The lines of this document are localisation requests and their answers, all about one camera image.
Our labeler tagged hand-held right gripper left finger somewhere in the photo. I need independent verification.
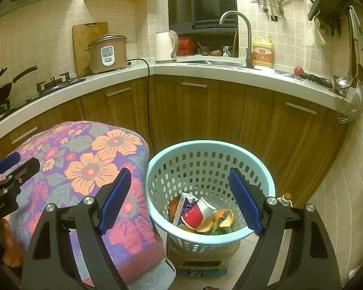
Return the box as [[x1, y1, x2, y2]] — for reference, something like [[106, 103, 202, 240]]
[[21, 167, 132, 290]]

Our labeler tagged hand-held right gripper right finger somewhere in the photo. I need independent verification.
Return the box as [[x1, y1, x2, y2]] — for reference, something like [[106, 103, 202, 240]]
[[228, 169, 341, 290]]

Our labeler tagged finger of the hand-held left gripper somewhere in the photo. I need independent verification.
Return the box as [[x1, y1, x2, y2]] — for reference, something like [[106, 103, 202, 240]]
[[0, 152, 21, 182], [0, 157, 41, 195]]

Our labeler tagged orange peel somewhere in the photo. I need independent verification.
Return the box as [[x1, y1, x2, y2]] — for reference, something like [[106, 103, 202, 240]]
[[213, 208, 234, 229], [169, 199, 215, 234]]

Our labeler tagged red paper cup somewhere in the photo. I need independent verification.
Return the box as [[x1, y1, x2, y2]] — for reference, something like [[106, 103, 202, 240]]
[[181, 197, 218, 229]]

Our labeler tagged light blue plastic basket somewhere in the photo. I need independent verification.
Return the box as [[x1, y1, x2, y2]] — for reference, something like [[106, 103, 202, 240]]
[[146, 140, 276, 254]]

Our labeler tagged white and blue milk carton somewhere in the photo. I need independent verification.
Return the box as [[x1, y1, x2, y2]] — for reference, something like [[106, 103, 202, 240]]
[[172, 193, 199, 226]]

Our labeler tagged small capped bottle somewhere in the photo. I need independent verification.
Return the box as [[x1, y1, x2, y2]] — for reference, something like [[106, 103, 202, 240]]
[[277, 193, 293, 208]]

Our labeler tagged floral towel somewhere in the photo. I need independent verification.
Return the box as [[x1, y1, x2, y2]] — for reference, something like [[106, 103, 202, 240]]
[[0, 121, 167, 289]]

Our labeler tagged wooden cabinet door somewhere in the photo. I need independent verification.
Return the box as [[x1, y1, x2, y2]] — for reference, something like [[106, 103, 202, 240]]
[[148, 75, 246, 155], [238, 85, 351, 201], [0, 97, 86, 158], [79, 77, 154, 154]]

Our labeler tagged black wok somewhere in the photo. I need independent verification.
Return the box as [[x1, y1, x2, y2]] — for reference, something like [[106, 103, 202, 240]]
[[0, 66, 38, 107]]

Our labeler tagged brown cardboard box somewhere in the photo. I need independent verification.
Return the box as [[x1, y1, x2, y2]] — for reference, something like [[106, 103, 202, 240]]
[[166, 238, 241, 278]]

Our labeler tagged black gas stove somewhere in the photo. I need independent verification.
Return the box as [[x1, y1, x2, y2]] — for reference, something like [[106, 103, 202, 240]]
[[0, 72, 87, 127]]

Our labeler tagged metal sink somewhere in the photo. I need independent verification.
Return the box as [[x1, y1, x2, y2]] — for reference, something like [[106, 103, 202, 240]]
[[184, 59, 303, 80]]

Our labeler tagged white kitchen countertop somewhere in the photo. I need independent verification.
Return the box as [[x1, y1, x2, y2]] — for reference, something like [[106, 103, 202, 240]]
[[0, 62, 348, 148]]

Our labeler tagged brown rice cooker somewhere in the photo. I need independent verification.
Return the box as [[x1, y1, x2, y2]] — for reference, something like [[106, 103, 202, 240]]
[[85, 35, 132, 74]]

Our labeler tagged black scrub brush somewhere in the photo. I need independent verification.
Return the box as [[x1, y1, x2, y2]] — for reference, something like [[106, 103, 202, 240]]
[[301, 73, 333, 87]]

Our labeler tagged metal strainer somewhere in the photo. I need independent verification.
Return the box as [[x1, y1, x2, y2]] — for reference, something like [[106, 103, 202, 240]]
[[337, 75, 363, 123]]

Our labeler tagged wooden cutting board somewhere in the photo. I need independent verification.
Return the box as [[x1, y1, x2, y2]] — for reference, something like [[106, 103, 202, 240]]
[[73, 22, 109, 77]]

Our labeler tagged yellow detergent bottle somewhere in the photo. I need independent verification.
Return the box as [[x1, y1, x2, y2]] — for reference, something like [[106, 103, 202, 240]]
[[252, 35, 274, 69]]

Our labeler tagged metal ladle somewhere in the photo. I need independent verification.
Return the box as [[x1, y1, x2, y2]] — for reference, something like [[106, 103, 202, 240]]
[[333, 6, 362, 90]]

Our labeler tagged white electric kettle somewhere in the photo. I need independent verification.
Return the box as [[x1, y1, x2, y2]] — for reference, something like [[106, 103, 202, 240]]
[[155, 30, 180, 64]]

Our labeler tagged metal faucet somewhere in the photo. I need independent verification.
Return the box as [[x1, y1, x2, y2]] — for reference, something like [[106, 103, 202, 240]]
[[219, 10, 255, 68]]

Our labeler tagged red plastic basket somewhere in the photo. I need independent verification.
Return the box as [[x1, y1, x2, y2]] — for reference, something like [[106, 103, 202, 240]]
[[178, 38, 197, 57]]

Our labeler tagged dark window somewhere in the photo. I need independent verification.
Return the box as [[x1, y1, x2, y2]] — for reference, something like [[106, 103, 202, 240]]
[[168, 0, 238, 33]]

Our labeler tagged black power cable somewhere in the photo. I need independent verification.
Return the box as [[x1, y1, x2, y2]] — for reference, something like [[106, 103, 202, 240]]
[[125, 58, 154, 147]]

